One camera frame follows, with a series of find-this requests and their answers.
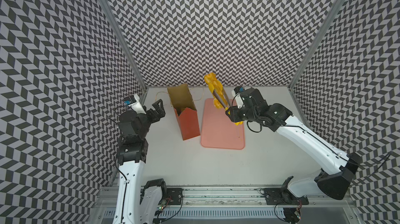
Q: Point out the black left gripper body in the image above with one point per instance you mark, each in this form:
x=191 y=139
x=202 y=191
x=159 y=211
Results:
x=151 y=117

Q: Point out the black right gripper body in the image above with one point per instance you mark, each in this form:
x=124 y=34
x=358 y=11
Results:
x=239 y=114

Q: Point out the yellow metal tongs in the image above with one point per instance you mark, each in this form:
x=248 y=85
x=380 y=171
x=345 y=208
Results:
x=221 y=100

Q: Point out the red paper bag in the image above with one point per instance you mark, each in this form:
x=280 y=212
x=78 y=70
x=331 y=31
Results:
x=183 y=104

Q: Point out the twisted braided bread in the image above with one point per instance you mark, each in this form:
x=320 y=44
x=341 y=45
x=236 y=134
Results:
x=210 y=77

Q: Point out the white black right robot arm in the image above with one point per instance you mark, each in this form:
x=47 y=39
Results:
x=337 y=168

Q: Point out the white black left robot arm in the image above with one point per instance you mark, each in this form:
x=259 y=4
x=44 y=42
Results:
x=136 y=204

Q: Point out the pink plastic tray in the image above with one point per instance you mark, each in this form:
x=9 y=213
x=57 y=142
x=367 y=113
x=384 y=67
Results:
x=218 y=131

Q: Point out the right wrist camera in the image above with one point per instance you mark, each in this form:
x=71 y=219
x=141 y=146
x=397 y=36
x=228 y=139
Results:
x=237 y=100

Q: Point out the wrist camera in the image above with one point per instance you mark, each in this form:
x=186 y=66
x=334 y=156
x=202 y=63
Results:
x=237 y=100
x=132 y=102

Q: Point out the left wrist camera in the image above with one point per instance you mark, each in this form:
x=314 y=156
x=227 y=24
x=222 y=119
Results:
x=132 y=102

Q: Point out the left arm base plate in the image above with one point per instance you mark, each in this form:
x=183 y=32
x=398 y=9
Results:
x=168 y=196

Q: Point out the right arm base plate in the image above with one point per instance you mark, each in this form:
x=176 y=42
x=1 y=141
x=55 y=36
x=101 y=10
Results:
x=278 y=196

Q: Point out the aluminium front rail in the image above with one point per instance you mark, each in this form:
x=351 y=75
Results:
x=249 y=204

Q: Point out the aluminium corner post left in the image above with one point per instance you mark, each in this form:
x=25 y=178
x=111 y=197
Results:
x=122 y=41

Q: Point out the aluminium corner post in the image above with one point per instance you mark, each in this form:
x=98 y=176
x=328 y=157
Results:
x=122 y=41
x=333 y=12

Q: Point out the aluminium corner post right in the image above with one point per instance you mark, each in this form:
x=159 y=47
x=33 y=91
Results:
x=333 y=12

